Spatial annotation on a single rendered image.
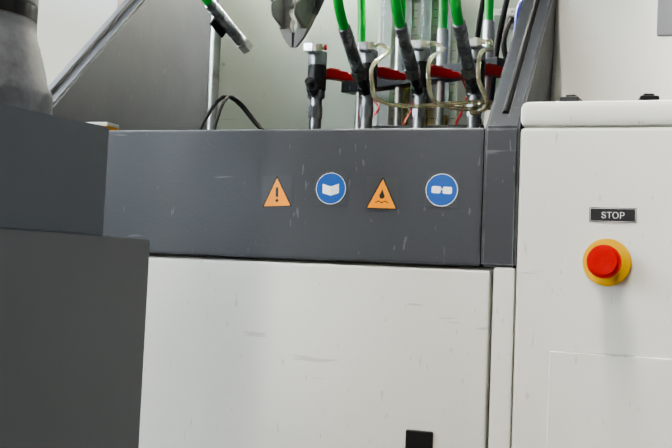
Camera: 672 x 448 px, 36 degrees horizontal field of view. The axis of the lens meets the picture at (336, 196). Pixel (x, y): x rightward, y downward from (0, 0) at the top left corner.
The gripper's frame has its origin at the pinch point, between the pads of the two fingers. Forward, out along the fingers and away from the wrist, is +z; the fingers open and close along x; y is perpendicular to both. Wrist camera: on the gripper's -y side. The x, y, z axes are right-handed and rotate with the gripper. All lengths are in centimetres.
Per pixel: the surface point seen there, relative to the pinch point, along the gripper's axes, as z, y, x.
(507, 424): 50, 23, 37
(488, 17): -4.8, -10.7, 26.4
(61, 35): -41, -150, -146
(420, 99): 8.7, -2.6, 18.6
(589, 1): -4.7, -3.9, 41.8
